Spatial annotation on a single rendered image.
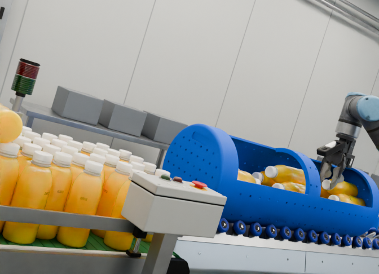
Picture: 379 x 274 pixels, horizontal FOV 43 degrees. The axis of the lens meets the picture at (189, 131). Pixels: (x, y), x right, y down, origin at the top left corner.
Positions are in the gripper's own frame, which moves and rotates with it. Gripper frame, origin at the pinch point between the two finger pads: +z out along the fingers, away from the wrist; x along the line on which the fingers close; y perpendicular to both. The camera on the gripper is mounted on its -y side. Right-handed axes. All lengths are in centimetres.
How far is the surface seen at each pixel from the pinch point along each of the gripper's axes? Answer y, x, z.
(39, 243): -116, -17, 25
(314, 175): -23.6, -10.8, -3.1
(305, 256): -15.2, -11.8, 25.2
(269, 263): -34.2, -12.7, 28.4
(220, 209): -84, -33, 8
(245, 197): -56, -13, 8
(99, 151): -97, 3, 7
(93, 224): -106, -20, 19
